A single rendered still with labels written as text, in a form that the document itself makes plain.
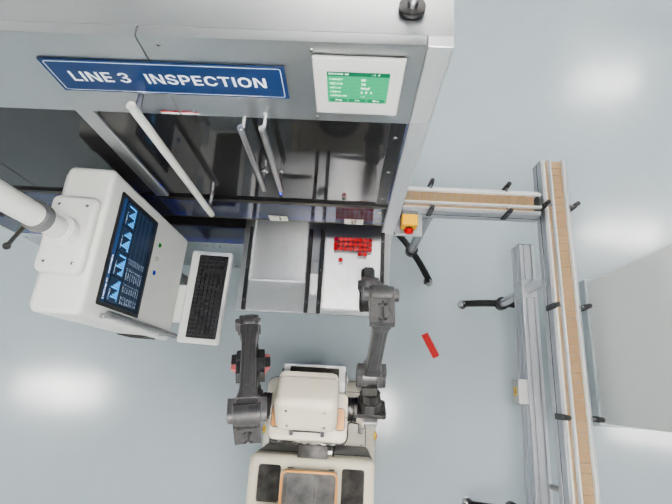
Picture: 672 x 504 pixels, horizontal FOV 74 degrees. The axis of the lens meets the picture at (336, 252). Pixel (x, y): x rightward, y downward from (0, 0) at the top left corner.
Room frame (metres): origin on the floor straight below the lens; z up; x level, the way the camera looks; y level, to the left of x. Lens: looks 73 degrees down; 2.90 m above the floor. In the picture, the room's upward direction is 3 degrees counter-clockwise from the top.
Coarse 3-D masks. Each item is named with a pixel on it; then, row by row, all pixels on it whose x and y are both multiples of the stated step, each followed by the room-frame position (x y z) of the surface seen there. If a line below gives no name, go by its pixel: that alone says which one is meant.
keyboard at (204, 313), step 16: (208, 256) 0.65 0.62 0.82; (208, 272) 0.57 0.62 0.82; (224, 272) 0.57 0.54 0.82; (208, 288) 0.49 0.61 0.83; (192, 304) 0.42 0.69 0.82; (208, 304) 0.41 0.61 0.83; (192, 320) 0.34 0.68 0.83; (208, 320) 0.34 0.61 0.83; (192, 336) 0.27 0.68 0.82; (208, 336) 0.27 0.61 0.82
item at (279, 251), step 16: (256, 224) 0.78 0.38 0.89; (272, 224) 0.78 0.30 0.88; (288, 224) 0.78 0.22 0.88; (304, 224) 0.77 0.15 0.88; (256, 240) 0.70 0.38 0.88; (272, 240) 0.70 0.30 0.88; (288, 240) 0.69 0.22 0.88; (304, 240) 0.69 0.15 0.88; (256, 256) 0.62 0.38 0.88; (272, 256) 0.62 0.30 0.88; (288, 256) 0.61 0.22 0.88; (304, 256) 0.61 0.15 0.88; (256, 272) 0.54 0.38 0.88; (272, 272) 0.54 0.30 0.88; (288, 272) 0.54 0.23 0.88; (304, 272) 0.52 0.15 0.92
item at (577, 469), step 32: (544, 192) 0.86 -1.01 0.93; (544, 224) 0.70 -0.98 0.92; (544, 256) 0.55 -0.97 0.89; (544, 288) 0.41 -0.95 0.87; (576, 288) 0.38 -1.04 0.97; (576, 320) 0.25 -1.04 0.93; (576, 352) 0.11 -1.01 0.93; (576, 384) -0.02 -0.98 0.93; (576, 416) -0.14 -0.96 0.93; (576, 448) -0.26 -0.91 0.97; (576, 480) -0.38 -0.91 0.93
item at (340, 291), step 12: (372, 252) 0.62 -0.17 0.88; (324, 264) 0.56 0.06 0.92; (336, 264) 0.56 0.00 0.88; (348, 264) 0.56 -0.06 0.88; (360, 264) 0.56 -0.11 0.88; (372, 264) 0.56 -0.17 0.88; (324, 276) 0.51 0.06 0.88; (336, 276) 0.51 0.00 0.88; (348, 276) 0.50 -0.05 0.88; (360, 276) 0.50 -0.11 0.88; (324, 288) 0.45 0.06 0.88; (336, 288) 0.45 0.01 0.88; (348, 288) 0.45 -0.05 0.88; (324, 300) 0.40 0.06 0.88; (336, 300) 0.39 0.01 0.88; (348, 300) 0.39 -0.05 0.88
